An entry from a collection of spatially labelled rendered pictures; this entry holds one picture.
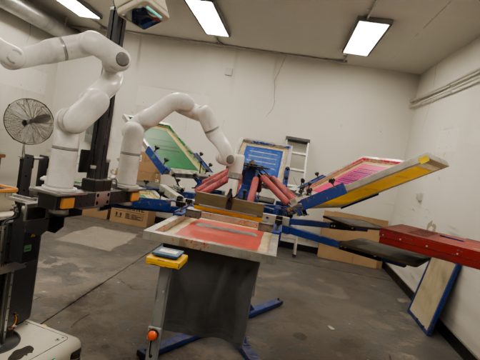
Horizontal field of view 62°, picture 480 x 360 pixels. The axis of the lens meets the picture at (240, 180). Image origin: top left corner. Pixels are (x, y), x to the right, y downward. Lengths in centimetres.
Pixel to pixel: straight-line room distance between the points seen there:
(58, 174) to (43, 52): 45
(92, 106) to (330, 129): 519
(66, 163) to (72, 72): 589
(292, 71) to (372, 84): 124
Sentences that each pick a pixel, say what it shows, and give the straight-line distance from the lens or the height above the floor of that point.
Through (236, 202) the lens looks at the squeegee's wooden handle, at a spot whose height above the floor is 112.
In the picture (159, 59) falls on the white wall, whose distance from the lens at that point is 691.
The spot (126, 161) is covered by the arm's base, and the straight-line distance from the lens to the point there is 198.
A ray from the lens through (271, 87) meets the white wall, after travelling 649.
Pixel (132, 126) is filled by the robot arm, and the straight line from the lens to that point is 196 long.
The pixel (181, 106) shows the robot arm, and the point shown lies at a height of 157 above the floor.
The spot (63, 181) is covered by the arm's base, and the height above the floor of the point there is 117.
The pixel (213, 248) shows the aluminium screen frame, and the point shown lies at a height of 97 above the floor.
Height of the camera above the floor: 139
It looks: 4 degrees down
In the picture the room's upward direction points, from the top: 10 degrees clockwise
